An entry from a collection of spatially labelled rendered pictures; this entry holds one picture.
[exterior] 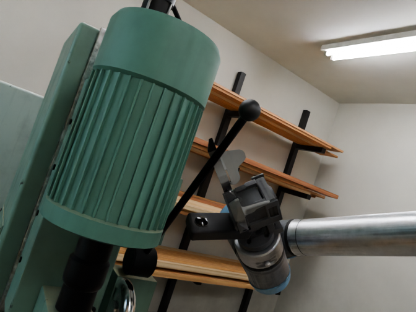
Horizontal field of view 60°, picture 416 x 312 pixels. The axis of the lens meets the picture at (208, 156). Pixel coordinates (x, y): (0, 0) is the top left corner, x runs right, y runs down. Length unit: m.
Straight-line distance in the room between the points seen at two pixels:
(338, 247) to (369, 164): 3.36
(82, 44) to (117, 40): 0.22
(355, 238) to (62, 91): 0.64
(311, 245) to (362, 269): 3.14
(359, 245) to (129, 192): 0.51
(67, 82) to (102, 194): 0.30
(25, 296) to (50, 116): 0.31
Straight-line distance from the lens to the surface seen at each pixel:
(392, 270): 3.86
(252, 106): 0.55
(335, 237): 0.83
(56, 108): 0.71
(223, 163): 0.63
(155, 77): 0.48
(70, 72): 0.72
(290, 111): 4.07
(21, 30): 2.91
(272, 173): 3.23
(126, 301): 0.72
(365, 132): 4.33
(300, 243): 0.88
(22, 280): 0.67
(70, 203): 0.50
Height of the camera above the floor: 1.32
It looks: 4 degrees up
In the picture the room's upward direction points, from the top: 19 degrees clockwise
